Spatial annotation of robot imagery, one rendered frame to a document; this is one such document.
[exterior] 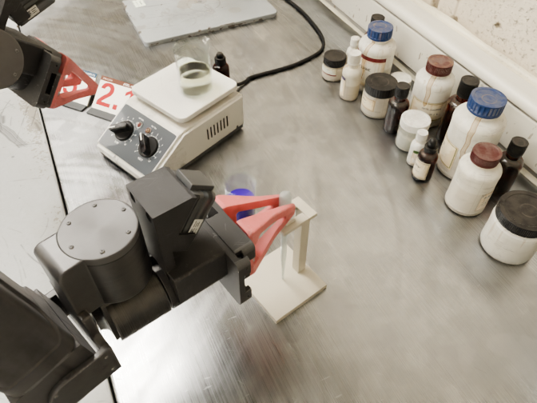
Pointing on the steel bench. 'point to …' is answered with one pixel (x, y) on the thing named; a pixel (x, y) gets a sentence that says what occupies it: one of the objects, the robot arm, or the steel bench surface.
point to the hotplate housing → (188, 132)
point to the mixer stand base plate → (191, 17)
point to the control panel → (123, 148)
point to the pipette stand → (301, 289)
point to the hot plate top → (191, 109)
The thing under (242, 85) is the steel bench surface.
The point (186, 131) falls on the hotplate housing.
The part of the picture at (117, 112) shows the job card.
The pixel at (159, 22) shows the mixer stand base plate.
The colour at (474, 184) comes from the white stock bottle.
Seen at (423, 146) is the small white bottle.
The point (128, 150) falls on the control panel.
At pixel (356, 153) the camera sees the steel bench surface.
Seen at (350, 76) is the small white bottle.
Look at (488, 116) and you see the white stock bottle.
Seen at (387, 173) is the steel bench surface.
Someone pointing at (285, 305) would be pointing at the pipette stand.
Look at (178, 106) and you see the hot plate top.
